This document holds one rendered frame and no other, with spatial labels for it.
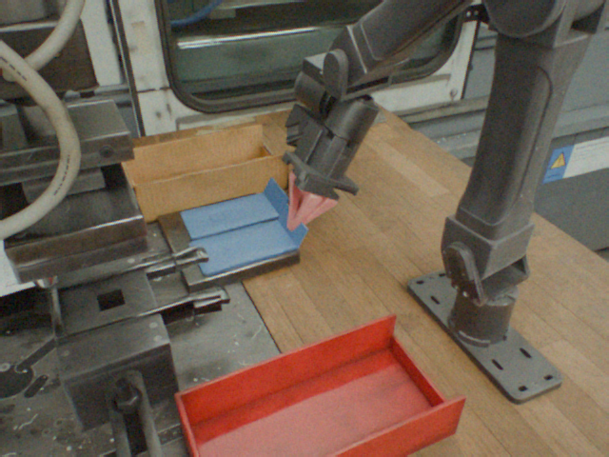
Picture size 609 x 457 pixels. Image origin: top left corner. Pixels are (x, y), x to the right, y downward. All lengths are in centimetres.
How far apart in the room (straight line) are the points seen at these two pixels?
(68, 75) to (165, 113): 71
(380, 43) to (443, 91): 81
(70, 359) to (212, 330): 18
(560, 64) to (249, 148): 60
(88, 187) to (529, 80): 38
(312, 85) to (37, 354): 47
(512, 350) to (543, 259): 20
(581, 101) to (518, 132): 128
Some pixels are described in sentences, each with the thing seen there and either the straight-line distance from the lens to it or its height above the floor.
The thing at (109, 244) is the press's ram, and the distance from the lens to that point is 45.
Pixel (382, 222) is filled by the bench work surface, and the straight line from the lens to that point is 84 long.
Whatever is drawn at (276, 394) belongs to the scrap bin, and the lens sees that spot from 60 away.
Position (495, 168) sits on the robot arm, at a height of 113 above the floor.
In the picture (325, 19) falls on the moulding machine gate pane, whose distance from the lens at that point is 121.
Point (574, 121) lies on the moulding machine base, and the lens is 178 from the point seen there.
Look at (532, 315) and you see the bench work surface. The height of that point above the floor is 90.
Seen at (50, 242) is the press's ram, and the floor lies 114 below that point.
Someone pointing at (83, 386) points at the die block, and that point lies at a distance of 57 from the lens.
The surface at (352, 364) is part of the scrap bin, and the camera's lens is 63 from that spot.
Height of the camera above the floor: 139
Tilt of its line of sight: 38 degrees down
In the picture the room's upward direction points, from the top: straight up
